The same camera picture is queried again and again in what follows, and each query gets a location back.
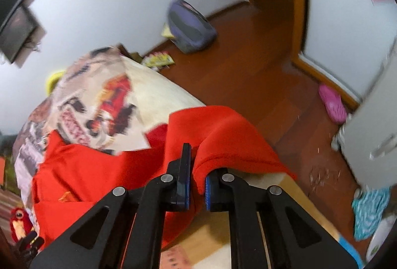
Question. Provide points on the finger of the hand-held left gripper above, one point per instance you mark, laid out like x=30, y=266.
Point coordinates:
x=29, y=242

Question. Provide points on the pink slipper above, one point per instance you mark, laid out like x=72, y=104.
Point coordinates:
x=333, y=104

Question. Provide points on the purple backpack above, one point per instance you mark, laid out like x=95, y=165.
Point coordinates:
x=189, y=27

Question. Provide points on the yellow snack packet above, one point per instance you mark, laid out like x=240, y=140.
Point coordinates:
x=158, y=59

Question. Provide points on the white wardrobe door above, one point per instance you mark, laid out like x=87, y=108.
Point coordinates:
x=369, y=126

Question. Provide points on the white round container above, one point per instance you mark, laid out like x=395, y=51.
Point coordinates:
x=380, y=241

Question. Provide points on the red garment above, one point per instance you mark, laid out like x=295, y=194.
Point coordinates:
x=93, y=169

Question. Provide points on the printed newspaper-pattern blanket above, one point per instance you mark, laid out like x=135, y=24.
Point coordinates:
x=102, y=86

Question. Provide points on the teal patterned cloth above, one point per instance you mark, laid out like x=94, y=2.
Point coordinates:
x=370, y=213

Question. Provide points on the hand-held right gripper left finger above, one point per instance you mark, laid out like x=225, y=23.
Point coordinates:
x=183, y=188

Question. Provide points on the red plush toy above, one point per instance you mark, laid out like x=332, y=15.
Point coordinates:
x=19, y=222

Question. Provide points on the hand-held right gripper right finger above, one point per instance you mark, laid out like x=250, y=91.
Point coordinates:
x=209, y=194

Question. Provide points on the black wall television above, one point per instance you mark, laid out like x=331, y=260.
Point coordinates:
x=15, y=30

